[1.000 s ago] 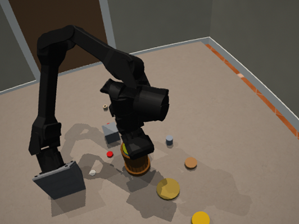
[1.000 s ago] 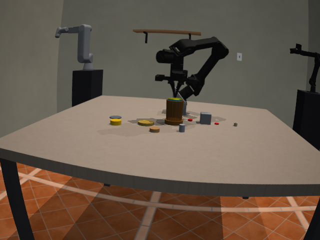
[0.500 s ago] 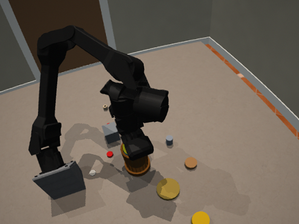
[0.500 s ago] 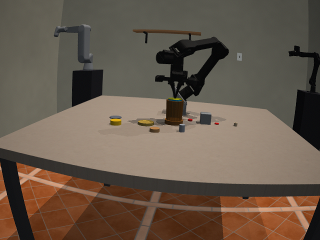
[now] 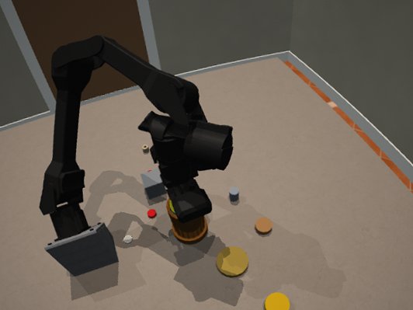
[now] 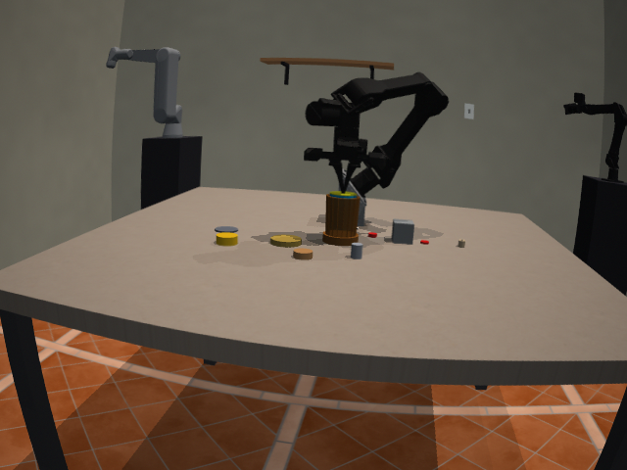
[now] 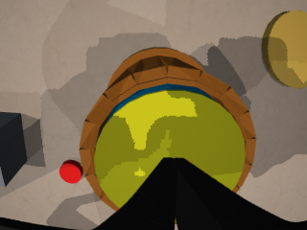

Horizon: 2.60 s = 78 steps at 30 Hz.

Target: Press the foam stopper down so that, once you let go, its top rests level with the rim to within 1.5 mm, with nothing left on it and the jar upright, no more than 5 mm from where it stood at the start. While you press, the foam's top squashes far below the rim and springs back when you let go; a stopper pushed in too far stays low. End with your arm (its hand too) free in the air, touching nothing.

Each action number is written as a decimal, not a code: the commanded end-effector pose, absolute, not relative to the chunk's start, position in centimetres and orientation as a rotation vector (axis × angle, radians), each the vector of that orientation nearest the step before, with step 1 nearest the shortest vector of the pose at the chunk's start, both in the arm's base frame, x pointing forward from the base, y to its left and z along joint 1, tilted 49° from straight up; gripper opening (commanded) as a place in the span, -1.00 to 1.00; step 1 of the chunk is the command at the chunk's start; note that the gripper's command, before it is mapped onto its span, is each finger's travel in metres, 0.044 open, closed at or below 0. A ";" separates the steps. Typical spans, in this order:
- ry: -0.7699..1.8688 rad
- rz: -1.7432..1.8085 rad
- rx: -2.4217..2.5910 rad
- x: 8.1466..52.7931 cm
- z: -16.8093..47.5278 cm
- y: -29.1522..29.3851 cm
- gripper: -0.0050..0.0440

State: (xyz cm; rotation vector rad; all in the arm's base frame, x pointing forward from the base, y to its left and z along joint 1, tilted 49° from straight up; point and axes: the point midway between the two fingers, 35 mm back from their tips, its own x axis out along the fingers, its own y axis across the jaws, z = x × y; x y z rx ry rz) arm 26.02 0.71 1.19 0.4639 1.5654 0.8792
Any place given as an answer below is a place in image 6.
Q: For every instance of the orange round disc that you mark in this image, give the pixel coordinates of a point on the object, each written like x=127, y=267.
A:
x=303, y=254

